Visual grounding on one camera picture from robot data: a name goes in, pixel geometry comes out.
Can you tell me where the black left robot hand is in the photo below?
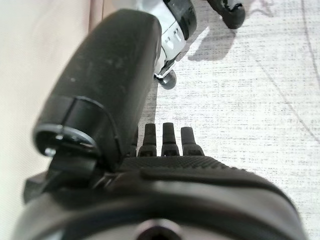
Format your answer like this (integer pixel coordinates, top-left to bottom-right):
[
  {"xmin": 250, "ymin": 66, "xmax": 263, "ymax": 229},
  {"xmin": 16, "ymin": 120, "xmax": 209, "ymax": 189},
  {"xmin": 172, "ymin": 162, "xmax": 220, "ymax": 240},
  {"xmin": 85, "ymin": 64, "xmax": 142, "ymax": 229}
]
[{"xmin": 12, "ymin": 8, "xmax": 307, "ymax": 240}]

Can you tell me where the silver left robot leg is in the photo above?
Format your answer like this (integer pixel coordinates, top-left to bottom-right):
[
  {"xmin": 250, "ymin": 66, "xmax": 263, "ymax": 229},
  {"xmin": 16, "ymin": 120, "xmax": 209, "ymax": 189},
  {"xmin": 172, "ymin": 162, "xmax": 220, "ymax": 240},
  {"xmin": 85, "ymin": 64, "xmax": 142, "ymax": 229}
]
[{"xmin": 139, "ymin": 0, "xmax": 198, "ymax": 90}]

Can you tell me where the thin grey floor cable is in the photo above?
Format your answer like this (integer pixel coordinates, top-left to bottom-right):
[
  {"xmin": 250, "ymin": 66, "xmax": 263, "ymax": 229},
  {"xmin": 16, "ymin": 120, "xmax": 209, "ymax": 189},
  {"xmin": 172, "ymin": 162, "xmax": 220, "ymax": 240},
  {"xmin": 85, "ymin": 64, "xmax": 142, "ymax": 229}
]
[{"xmin": 249, "ymin": 0, "xmax": 320, "ymax": 141}]

